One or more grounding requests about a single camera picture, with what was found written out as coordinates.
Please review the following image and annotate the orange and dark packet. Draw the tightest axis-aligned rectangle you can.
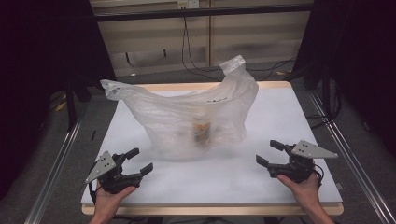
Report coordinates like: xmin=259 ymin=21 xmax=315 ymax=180
xmin=191 ymin=119 xmax=213 ymax=147

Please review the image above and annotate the black horizontal bar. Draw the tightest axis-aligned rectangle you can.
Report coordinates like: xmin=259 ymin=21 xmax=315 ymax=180
xmin=92 ymin=3 xmax=315 ymax=22

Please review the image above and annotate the right hand-held gripper cable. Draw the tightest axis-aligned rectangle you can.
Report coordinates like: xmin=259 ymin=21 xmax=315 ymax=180
xmin=312 ymin=163 xmax=325 ymax=190

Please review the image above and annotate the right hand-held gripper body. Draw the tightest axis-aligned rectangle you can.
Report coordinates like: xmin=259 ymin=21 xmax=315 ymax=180
xmin=266 ymin=139 xmax=339 ymax=184

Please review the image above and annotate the white wall socket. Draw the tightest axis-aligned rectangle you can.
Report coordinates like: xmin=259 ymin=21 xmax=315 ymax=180
xmin=177 ymin=0 xmax=200 ymax=10

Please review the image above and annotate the black hanging cable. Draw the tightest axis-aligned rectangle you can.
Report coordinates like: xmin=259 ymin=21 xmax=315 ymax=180
xmin=180 ymin=17 xmax=222 ymax=82

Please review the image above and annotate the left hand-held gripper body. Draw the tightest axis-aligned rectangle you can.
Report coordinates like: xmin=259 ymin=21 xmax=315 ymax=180
xmin=85 ymin=150 xmax=144 ymax=195

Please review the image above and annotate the translucent white plastic bag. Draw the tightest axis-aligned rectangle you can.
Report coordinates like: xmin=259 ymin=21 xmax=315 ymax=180
xmin=99 ymin=54 xmax=260 ymax=162

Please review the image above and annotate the black metal stand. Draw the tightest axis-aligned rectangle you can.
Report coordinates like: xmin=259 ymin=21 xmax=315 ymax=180
xmin=64 ymin=74 xmax=79 ymax=133

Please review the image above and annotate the black cable by stand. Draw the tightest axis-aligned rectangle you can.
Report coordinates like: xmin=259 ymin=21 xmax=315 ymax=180
xmin=304 ymin=87 xmax=343 ymax=131

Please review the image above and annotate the person's left hand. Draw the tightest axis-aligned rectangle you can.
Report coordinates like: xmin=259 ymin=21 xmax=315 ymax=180
xmin=92 ymin=181 xmax=137 ymax=219

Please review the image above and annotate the hand-held gripper cable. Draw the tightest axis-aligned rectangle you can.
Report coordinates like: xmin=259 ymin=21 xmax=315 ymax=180
xmin=88 ymin=181 xmax=98 ymax=204
xmin=312 ymin=163 xmax=325 ymax=190

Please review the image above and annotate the left hand-held gripper cable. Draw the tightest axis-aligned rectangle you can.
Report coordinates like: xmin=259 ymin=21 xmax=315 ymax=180
xmin=88 ymin=181 xmax=98 ymax=204

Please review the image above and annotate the aluminium rail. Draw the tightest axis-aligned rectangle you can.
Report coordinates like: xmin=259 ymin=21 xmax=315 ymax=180
xmin=307 ymin=90 xmax=396 ymax=224
xmin=23 ymin=105 xmax=92 ymax=224

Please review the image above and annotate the black floor cable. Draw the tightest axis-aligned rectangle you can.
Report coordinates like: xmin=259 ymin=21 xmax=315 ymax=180
xmin=246 ymin=55 xmax=297 ymax=81

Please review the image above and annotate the black curtain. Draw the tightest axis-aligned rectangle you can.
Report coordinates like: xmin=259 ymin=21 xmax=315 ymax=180
xmin=291 ymin=0 xmax=396 ymax=151
xmin=0 ymin=0 xmax=118 ymax=201

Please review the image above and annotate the person's right hand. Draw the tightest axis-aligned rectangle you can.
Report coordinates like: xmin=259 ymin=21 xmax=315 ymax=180
xmin=276 ymin=172 xmax=322 ymax=210

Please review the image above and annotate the yellow floor tape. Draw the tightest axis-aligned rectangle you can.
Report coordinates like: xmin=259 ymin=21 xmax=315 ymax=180
xmin=54 ymin=100 xmax=68 ymax=113

